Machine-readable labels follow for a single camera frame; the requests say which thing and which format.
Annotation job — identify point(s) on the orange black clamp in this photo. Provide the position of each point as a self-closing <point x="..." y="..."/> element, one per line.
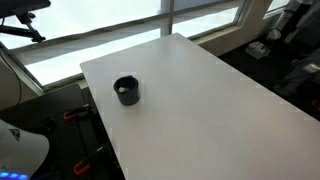
<point x="84" y="165"/>
<point x="77" y="112"/>

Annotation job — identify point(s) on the white device on floor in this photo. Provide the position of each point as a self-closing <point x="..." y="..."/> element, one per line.
<point x="257" y="50"/>

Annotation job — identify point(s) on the upper orange black clamp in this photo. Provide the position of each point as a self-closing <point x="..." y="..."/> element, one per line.
<point x="77" y="112"/>

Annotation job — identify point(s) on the grey equipment at right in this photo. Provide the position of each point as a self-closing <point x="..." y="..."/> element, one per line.
<point x="301" y="71"/>

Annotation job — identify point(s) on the lower orange black clamp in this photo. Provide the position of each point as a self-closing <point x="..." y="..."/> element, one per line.
<point x="84" y="165"/>

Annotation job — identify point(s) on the dark blue mug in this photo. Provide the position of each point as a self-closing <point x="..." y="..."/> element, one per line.
<point x="130" y="97"/>

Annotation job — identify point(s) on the white marker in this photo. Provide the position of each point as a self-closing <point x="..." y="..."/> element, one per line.
<point x="123" y="89"/>

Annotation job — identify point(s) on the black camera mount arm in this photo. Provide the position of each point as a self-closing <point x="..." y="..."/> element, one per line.
<point x="23" y="11"/>

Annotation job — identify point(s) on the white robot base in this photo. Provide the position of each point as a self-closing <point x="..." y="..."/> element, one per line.
<point x="21" y="152"/>

